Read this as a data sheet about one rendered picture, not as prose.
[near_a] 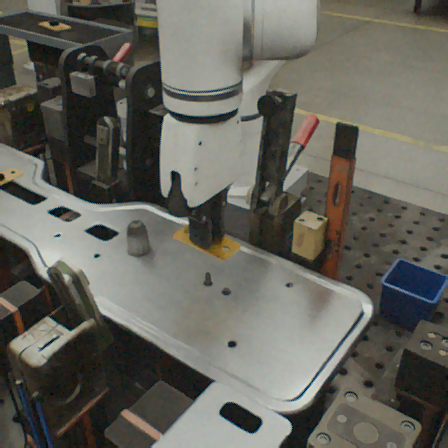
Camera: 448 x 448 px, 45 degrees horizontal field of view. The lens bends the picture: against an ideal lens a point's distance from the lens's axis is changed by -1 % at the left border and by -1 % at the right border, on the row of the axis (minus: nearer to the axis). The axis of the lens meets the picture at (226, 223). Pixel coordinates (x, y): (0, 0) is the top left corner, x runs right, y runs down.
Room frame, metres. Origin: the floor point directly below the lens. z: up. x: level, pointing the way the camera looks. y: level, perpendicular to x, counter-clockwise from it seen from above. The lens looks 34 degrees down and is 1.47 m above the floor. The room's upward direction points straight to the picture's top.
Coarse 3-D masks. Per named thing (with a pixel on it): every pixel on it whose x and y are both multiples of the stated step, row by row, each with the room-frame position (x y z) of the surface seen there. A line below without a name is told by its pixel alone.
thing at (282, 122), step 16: (272, 96) 0.65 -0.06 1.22; (288, 96) 0.66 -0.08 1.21; (272, 112) 0.64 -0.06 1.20; (288, 112) 0.66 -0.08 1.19; (272, 128) 0.68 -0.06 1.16; (288, 128) 0.66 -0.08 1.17; (272, 144) 0.67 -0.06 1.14; (288, 144) 0.67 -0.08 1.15; (272, 160) 0.67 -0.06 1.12; (256, 176) 0.67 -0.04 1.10; (272, 176) 0.66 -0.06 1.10; (256, 192) 0.66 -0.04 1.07; (272, 192) 0.65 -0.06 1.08; (256, 208) 0.66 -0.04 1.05; (272, 208) 0.64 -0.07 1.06
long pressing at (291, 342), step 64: (0, 192) 0.78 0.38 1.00; (64, 192) 0.78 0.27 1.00; (64, 256) 0.61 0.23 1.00; (128, 256) 0.61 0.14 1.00; (192, 256) 0.61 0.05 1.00; (256, 256) 0.61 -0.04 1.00; (128, 320) 0.48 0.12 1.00; (192, 320) 0.48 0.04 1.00; (256, 320) 0.48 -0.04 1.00; (320, 320) 0.48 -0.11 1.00; (256, 384) 0.38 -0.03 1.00; (320, 384) 0.38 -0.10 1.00
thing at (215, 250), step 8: (176, 232) 0.56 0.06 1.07; (184, 232) 0.57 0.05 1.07; (184, 240) 0.55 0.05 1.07; (216, 240) 0.55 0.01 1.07; (224, 240) 0.55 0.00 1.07; (232, 240) 0.55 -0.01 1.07; (200, 248) 0.53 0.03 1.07; (208, 248) 0.53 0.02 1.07; (216, 248) 0.53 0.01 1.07; (232, 248) 0.53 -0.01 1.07; (216, 256) 0.52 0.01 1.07; (224, 256) 0.51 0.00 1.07
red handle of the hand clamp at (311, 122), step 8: (304, 120) 0.75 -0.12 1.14; (312, 120) 0.75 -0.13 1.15; (304, 128) 0.74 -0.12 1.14; (312, 128) 0.74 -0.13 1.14; (296, 136) 0.73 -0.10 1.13; (304, 136) 0.73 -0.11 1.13; (296, 144) 0.72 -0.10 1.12; (304, 144) 0.72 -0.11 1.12; (288, 152) 0.71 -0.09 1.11; (296, 152) 0.71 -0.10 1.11; (288, 160) 0.70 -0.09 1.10; (288, 168) 0.69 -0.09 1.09; (264, 192) 0.66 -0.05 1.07; (264, 200) 0.65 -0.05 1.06
